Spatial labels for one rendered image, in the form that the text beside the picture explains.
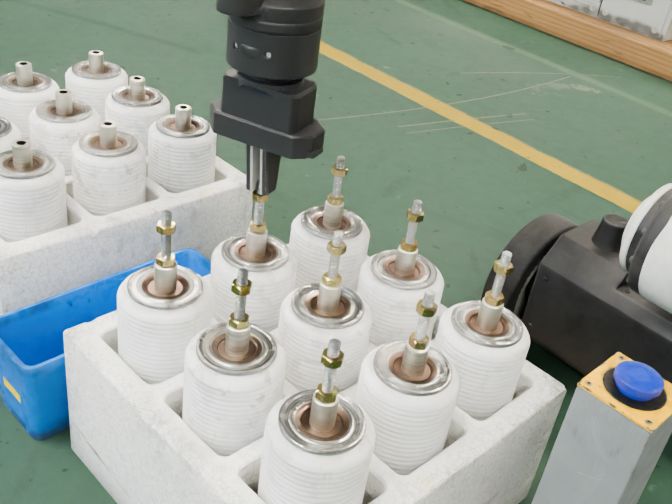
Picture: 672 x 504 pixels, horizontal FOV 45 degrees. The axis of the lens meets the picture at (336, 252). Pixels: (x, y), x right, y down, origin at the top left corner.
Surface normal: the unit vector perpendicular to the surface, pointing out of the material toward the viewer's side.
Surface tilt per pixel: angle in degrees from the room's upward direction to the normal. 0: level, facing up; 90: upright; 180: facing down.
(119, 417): 90
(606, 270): 45
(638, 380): 0
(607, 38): 90
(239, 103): 90
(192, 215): 90
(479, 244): 0
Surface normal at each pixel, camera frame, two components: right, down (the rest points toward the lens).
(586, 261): -0.44, -0.39
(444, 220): 0.13, -0.83
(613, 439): -0.72, 0.29
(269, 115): -0.45, 0.43
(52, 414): 0.69, 0.49
